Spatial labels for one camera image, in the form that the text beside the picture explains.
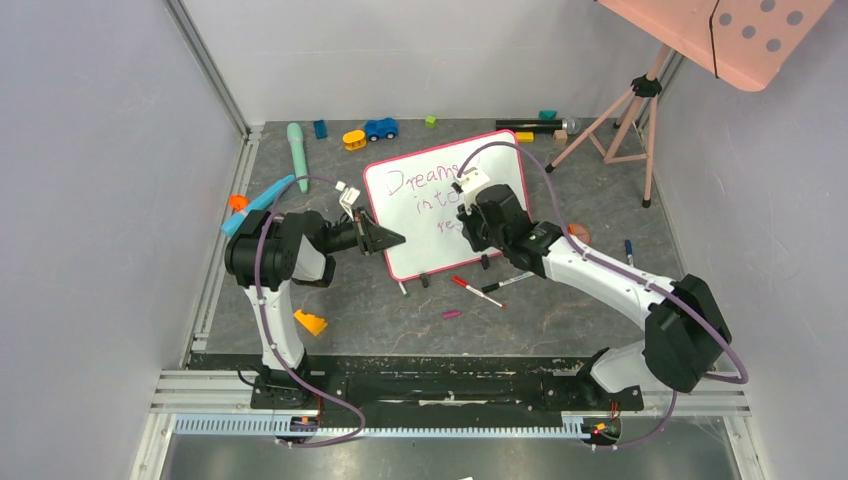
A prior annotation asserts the yellow block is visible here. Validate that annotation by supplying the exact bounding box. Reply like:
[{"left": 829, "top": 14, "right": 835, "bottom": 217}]
[{"left": 515, "top": 132, "right": 535, "bottom": 143}]

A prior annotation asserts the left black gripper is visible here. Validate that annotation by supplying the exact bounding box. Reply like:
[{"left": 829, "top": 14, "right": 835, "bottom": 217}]
[{"left": 320, "top": 206, "right": 404, "bottom": 255}]

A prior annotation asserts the dark blue block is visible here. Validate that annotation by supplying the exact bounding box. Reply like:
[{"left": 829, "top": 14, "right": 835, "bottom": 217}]
[{"left": 313, "top": 120, "right": 328, "bottom": 140}]

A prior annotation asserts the pink framed whiteboard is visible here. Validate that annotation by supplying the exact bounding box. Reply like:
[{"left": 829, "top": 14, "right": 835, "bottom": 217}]
[{"left": 363, "top": 130, "right": 528, "bottom": 281}]

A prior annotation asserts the mint green toy stick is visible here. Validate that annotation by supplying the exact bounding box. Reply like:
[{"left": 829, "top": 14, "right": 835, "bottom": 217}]
[{"left": 286, "top": 122, "right": 309, "bottom": 194}]

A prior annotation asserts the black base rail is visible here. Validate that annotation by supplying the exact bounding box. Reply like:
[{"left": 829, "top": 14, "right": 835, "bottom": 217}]
[{"left": 187, "top": 354, "right": 644, "bottom": 429}]

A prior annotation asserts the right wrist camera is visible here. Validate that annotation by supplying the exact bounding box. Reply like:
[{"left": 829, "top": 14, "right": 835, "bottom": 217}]
[{"left": 451, "top": 168, "right": 492, "bottom": 213}]

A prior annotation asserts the pink perforated panel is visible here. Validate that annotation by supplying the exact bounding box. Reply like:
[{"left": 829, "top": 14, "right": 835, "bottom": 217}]
[{"left": 600, "top": 0, "right": 834, "bottom": 92}]

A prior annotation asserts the orange wedge block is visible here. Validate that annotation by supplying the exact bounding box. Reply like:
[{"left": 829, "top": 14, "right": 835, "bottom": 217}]
[{"left": 293, "top": 310, "right": 328, "bottom": 337}]

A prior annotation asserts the blue whiteboard marker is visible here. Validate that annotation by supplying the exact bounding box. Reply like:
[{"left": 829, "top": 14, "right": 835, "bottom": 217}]
[{"left": 624, "top": 239, "right": 635, "bottom": 267}]

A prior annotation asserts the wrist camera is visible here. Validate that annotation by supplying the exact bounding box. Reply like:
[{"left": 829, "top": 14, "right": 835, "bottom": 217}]
[
  {"left": 451, "top": 168, "right": 492, "bottom": 213},
  {"left": 335, "top": 181, "right": 360, "bottom": 220}
]

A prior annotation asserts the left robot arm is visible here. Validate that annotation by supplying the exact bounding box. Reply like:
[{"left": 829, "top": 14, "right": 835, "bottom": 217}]
[{"left": 224, "top": 207, "right": 406, "bottom": 408}]

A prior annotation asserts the orange small toy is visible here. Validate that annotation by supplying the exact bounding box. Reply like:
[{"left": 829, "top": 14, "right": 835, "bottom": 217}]
[{"left": 228, "top": 194, "right": 250, "bottom": 212}]

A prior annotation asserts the pink tripod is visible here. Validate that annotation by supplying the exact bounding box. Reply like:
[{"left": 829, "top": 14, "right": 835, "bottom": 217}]
[{"left": 545, "top": 44, "right": 671, "bottom": 208}]

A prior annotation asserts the blue toy car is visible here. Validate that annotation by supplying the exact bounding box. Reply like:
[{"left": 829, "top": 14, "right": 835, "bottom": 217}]
[{"left": 364, "top": 117, "right": 399, "bottom": 142}]

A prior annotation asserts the wooden cube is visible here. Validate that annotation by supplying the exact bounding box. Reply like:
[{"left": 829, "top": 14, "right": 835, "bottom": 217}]
[{"left": 552, "top": 130, "right": 571, "bottom": 146}]

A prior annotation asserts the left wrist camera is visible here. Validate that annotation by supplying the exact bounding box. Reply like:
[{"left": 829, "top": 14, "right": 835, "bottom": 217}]
[{"left": 335, "top": 181, "right": 360, "bottom": 220}]

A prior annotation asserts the green whiteboard marker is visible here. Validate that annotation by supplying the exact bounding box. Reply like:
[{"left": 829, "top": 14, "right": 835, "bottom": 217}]
[{"left": 397, "top": 282, "right": 410, "bottom": 298}]

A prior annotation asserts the orange semicircle toy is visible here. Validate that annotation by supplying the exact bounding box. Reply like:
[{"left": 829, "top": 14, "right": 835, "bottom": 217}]
[{"left": 568, "top": 223, "right": 591, "bottom": 245}]

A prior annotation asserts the red whiteboard marker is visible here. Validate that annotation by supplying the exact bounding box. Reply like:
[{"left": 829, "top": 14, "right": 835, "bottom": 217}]
[{"left": 451, "top": 276, "right": 506, "bottom": 309}]

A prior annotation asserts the black rainbow marker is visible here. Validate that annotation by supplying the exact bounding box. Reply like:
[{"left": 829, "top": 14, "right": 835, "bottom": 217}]
[{"left": 481, "top": 272, "right": 534, "bottom": 293}]

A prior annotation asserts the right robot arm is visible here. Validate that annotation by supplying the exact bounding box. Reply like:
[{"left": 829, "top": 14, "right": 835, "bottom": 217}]
[{"left": 453, "top": 182, "right": 732, "bottom": 408}]

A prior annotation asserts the blue toy crayon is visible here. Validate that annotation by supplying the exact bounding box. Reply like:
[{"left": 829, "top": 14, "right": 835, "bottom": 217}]
[{"left": 220, "top": 175, "right": 295, "bottom": 237}]

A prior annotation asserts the yellow oval toy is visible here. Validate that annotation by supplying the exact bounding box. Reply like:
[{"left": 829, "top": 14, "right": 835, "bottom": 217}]
[{"left": 342, "top": 129, "right": 368, "bottom": 151}]

